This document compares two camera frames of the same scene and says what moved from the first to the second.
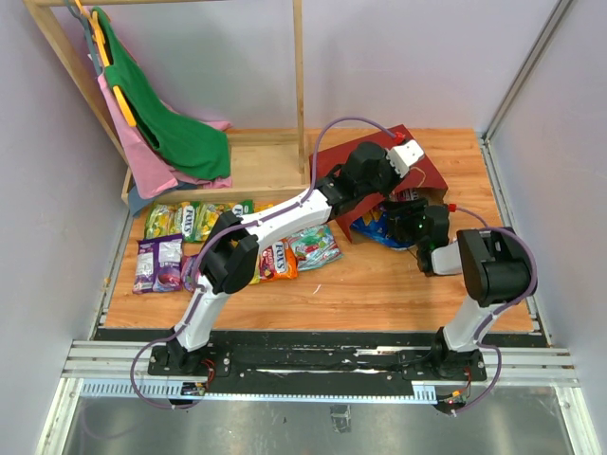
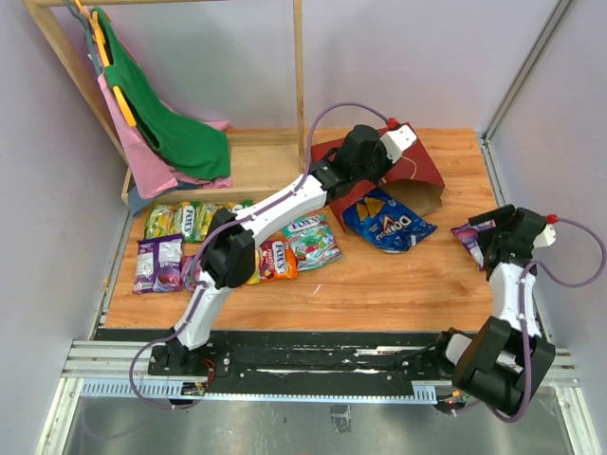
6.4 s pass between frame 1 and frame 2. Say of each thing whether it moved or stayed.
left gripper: moved
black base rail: stayed
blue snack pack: moved
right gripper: moved
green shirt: stayed
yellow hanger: stayed
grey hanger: stayed
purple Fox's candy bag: stayed
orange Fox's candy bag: stayed
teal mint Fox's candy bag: stayed
